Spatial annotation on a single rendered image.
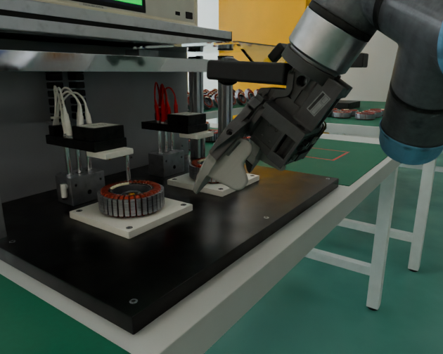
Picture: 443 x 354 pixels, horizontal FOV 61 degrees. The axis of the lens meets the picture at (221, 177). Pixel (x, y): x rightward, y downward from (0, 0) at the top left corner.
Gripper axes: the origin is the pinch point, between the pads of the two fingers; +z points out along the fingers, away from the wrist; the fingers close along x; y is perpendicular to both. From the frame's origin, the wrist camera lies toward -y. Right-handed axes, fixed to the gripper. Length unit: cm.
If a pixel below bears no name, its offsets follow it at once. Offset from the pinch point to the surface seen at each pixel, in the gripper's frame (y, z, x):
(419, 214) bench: 39, 38, 161
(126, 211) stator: -9.0, 14.4, -4.4
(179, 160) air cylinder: -22.2, 21.7, 26.3
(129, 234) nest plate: -4.7, 13.8, -7.6
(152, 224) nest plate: -4.7, 13.7, -2.8
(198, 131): -20.1, 10.9, 24.3
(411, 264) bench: 54, 62, 161
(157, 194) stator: -8.3, 11.7, 0.7
